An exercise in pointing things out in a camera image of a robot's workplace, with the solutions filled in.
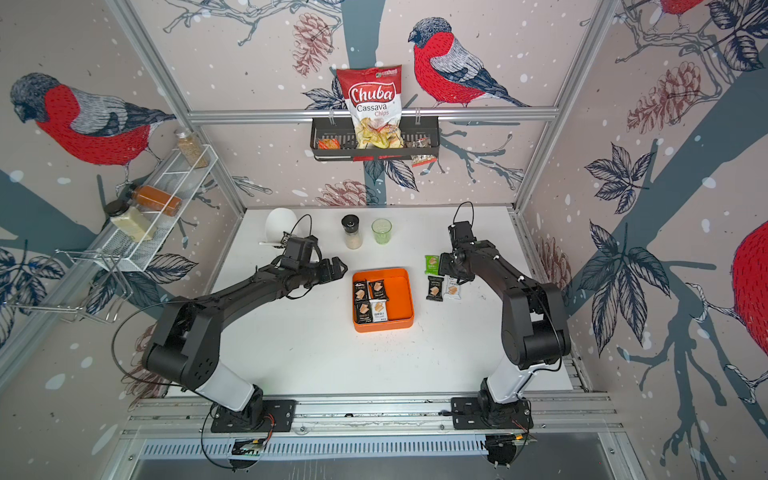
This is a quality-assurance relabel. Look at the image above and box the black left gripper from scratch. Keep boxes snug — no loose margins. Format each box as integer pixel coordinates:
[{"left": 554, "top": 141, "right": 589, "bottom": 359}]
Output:
[{"left": 299, "top": 255, "right": 350, "bottom": 287}]

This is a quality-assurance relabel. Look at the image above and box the white cookie packet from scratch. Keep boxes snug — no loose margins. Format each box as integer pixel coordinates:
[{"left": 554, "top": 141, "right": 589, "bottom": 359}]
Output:
[
  {"left": 370, "top": 299, "right": 389, "bottom": 323},
  {"left": 443, "top": 277, "right": 461, "bottom": 300}
]

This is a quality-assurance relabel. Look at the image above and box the black cookie packet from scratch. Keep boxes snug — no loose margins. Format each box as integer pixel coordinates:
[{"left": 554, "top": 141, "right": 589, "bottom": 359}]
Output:
[
  {"left": 355, "top": 300, "right": 373, "bottom": 324},
  {"left": 426, "top": 275, "right": 444, "bottom": 302},
  {"left": 353, "top": 280, "right": 369, "bottom": 303},
  {"left": 368, "top": 279, "right": 389, "bottom": 301}
]

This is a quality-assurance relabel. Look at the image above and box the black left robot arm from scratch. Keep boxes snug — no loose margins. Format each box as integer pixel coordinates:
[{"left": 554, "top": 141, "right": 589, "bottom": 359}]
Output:
[{"left": 142, "top": 257, "right": 348, "bottom": 419}]

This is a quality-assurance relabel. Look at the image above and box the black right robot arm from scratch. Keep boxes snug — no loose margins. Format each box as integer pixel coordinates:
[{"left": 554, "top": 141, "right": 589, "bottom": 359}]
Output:
[{"left": 440, "top": 221, "right": 571, "bottom": 431}]

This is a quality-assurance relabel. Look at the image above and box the orange storage box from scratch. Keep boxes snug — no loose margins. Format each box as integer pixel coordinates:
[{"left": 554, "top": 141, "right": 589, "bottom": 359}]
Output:
[{"left": 352, "top": 268, "right": 415, "bottom": 333}]

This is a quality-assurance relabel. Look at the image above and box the glass grinder black cap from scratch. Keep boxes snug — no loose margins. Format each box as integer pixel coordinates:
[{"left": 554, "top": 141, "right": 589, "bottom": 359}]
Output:
[{"left": 341, "top": 214, "right": 363, "bottom": 250}]

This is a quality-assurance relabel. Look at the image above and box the black cookie packet front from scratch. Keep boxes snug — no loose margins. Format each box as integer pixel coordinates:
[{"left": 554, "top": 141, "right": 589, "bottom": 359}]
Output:
[{"left": 355, "top": 300, "right": 373, "bottom": 324}]

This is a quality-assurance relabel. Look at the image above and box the white cookie packet front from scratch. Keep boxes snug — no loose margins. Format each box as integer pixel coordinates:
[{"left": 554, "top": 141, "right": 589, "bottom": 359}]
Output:
[{"left": 370, "top": 299, "right": 389, "bottom": 323}]

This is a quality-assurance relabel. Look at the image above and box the white utensil holder cup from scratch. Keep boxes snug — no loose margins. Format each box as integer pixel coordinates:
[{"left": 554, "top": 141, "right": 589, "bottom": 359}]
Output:
[{"left": 264, "top": 208, "right": 297, "bottom": 248}]

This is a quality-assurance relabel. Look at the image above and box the green glass cup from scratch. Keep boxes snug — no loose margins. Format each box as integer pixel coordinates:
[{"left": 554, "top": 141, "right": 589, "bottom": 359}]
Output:
[{"left": 371, "top": 218, "right": 393, "bottom": 245}]

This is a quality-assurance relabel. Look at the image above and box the red Chuba chips bag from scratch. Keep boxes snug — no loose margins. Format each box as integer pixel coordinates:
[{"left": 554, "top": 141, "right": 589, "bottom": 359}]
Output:
[{"left": 337, "top": 65, "right": 405, "bottom": 149}]

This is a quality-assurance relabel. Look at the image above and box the glass spice jar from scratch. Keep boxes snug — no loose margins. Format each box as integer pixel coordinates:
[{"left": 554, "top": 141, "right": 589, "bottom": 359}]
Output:
[{"left": 174, "top": 128, "right": 208, "bottom": 169}]

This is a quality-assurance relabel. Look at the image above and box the orange sauce bottle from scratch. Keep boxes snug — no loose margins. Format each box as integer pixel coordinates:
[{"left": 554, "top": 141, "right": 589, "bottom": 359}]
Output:
[{"left": 129, "top": 185, "right": 182, "bottom": 217}]

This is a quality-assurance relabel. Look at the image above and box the pale spice jar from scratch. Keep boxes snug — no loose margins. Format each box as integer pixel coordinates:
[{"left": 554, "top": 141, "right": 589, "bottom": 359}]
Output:
[{"left": 105, "top": 200, "right": 156, "bottom": 243}]

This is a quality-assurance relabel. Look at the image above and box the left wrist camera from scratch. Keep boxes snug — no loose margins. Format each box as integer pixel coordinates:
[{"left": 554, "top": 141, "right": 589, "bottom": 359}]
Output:
[{"left": 279, "top": 235, "right": 322, "bottom": 271}]

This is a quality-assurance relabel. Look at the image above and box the black wall basket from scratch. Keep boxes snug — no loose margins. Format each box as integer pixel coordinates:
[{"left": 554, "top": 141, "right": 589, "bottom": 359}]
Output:
[{"left": 310, "top": 117, "right": 440, "bottom": 161}]

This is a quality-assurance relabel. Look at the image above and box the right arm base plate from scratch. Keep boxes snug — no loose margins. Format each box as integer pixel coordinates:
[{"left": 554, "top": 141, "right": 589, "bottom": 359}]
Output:
[{"left": 449, "top": 392, "right": 533, "bottom": 431}]

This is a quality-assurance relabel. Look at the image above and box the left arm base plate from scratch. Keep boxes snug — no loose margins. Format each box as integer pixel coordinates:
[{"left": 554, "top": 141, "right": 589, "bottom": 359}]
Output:
[{"left": 211, "top": 399, "right": 297, "bottom": 434}]

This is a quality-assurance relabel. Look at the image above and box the aluminium front rail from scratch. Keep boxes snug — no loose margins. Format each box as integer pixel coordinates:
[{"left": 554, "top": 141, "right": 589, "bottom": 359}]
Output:
[{"left": 117, "top": 391, "right": 624, "bottom": 439}]

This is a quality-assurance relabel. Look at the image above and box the white wire wall shelf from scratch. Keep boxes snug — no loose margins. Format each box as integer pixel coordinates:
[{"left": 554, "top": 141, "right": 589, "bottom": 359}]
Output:
[{"left": 1, "top": 144, "right": 219, "bottom": 324}]

